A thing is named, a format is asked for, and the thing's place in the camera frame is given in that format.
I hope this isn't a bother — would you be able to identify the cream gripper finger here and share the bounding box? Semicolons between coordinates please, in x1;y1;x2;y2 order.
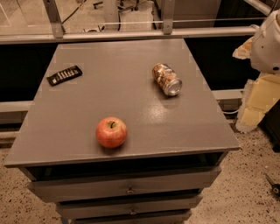
232;38;253;60
235;73;280;133

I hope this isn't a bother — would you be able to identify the orange soda can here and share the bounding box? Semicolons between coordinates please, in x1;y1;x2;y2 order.
152;63;182;96

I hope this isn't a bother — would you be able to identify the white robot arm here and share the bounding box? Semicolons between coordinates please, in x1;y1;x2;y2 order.
233;10;280;133

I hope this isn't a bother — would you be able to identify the black caster wheel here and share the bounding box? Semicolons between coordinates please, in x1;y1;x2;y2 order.
265;173;280;197

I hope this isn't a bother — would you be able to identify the grey drawer cabinet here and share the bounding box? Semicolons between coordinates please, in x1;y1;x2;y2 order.
3;38;242;224

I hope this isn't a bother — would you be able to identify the top grey drawer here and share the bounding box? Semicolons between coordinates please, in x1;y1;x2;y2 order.
28;166;221;202

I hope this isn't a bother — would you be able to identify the grey drawer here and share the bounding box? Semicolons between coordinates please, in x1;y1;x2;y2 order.
74;210;192;224
57;194;202;220
28;166;221;202

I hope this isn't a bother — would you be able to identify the bottom grey drawer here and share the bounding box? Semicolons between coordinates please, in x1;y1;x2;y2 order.
74;210;192;224

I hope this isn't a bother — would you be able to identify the red apple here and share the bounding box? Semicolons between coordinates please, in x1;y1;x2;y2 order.
95;116;128;149

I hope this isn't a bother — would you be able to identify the black remote control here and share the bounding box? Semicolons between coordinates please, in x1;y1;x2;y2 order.
46;66;82;87

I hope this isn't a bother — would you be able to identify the middle grey drawer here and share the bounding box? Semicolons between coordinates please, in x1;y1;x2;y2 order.
57;194;202;220

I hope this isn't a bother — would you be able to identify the white cable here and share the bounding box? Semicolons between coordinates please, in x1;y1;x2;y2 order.
222;108;240;116

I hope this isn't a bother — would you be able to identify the metal railing frame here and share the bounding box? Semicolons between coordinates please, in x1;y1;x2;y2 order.
0;0;280;46

